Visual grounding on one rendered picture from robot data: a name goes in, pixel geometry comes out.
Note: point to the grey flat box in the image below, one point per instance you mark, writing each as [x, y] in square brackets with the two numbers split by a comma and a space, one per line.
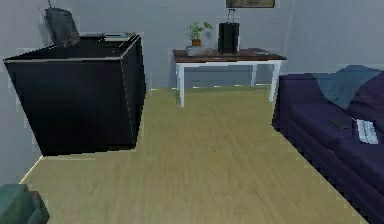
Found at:
[199, 51]

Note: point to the white table with brown top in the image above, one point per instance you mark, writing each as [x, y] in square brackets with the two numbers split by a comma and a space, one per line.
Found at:
[226, 59]

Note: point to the potted green plant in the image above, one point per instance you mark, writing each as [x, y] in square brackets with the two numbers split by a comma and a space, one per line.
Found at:
[196, 33]

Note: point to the black suitcase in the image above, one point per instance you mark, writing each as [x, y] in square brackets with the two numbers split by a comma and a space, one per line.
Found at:
[228, 37]

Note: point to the grey book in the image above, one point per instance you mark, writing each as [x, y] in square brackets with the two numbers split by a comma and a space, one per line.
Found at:
[116, 37]

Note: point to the black cabinet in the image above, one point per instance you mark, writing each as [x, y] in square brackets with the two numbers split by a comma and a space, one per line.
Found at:
[76, 103]

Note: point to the dark purple sofa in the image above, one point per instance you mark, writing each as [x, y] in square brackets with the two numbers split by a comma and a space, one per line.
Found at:
[333, 133]

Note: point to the blue blanket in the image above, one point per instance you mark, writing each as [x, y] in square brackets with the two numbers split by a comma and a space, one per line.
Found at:
[343, 86]

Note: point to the grey laptop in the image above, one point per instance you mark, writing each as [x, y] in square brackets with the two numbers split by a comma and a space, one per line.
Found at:
[62, 28]

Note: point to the white remote control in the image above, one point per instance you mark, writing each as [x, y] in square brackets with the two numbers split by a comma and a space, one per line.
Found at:
[366, 131]

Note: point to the framed wall picture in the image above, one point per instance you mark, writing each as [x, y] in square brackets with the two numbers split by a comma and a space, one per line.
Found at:
[250, 3]

